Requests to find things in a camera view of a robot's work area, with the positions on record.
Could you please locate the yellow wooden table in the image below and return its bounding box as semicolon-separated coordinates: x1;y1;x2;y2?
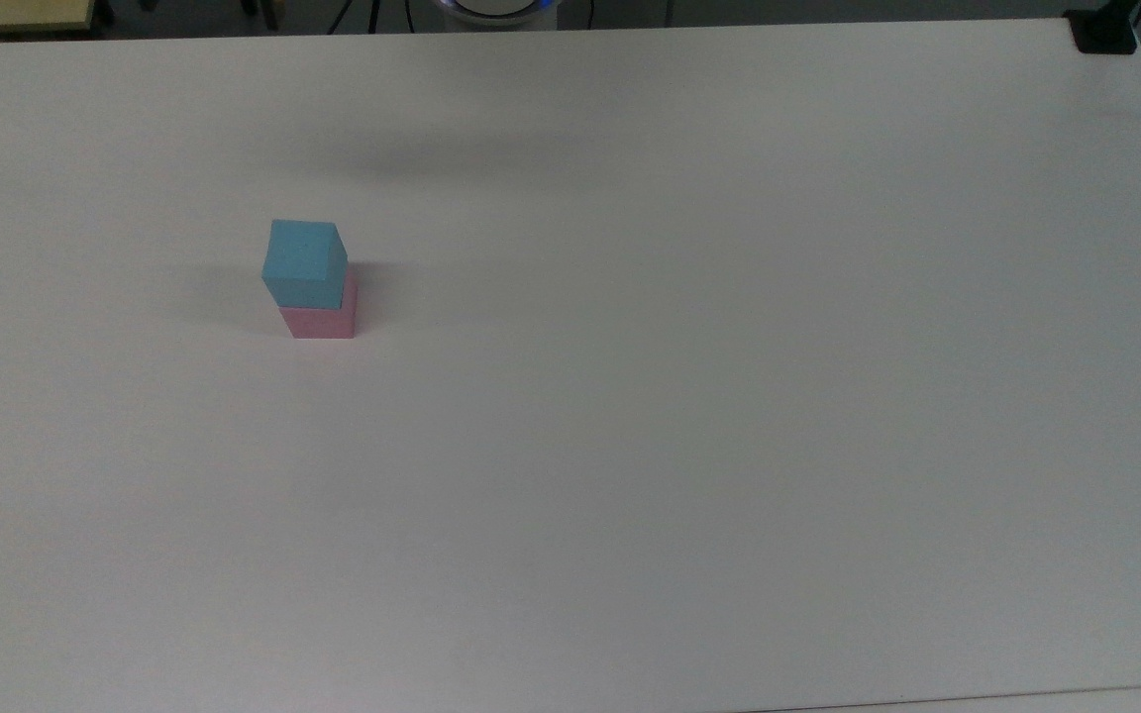
0;0;97;39

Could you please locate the black floor cable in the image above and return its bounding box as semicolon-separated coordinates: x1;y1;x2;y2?
328;0;381;35

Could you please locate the blue foam cube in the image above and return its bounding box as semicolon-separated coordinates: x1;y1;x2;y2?
262;220;349;310

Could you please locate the black table clamp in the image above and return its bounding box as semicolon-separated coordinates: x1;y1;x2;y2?
1069;0;1141;55

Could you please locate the pink foam cube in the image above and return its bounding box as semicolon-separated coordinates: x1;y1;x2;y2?
278;263;361;340

